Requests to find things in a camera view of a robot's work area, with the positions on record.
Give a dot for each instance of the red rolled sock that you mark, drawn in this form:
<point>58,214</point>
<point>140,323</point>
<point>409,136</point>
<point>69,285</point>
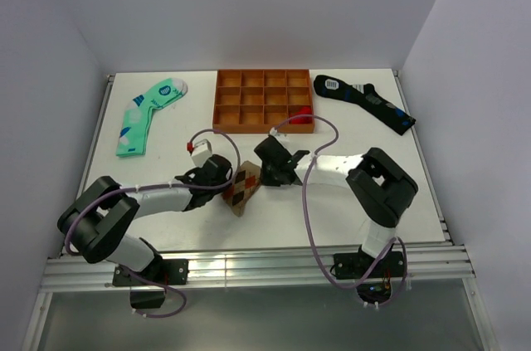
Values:
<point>301,116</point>

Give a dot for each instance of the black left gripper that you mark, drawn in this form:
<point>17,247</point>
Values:
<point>224,182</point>

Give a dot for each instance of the brown argyle sock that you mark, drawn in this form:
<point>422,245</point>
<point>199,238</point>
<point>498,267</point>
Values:
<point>247,182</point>

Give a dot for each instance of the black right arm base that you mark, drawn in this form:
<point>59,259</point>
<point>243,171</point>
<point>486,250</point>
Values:
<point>386,281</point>

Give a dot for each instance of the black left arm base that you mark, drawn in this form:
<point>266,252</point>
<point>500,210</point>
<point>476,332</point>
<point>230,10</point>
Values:
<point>151,288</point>

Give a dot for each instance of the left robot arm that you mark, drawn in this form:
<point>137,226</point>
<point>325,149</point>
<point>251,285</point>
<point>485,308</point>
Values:
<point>95,224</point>

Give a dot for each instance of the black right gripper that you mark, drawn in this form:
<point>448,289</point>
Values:
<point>267,180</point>

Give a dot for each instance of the mint green sock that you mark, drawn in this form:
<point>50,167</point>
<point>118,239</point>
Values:
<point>138,115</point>

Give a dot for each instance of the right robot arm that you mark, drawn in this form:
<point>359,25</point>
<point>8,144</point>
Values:
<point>383,189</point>

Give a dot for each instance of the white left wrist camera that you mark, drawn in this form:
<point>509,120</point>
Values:
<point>199,152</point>

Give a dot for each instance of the orange compartment tray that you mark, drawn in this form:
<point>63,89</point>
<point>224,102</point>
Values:
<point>253,101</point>

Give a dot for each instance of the aluminium frame rail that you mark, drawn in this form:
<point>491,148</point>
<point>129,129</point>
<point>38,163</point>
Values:
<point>280,267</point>

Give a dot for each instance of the black blue sock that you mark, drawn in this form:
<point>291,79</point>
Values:
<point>366,97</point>

